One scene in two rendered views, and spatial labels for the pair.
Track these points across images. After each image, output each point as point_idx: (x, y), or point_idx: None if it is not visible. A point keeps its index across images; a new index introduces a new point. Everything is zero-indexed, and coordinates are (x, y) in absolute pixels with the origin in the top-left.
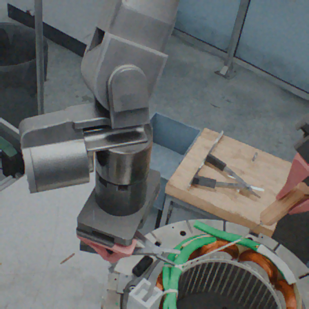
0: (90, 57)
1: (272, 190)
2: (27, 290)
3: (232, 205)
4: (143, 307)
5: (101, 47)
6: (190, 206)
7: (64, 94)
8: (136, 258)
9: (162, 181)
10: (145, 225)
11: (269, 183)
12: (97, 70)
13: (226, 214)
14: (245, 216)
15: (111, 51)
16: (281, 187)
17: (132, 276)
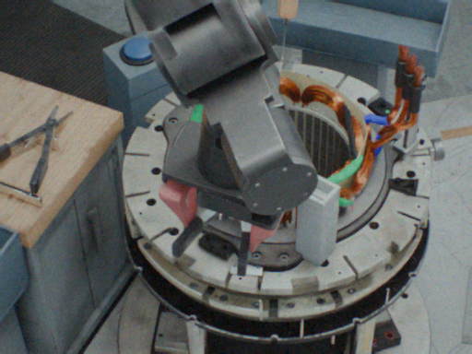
0: (195, 52)
1: (43, 104)
2: None
3: (74, 155)
4: (336, 194)
5: (227, 14)
6: (54, 219)
7: None
8: (202, 255)
9: (14, 244)
10: (12, 341)
11: (28, 106)
12: (251, 29)
13: (85, 166)
14: (94, 140)
15: (238, 5)
16: (36, 94)
17: (234, 258)
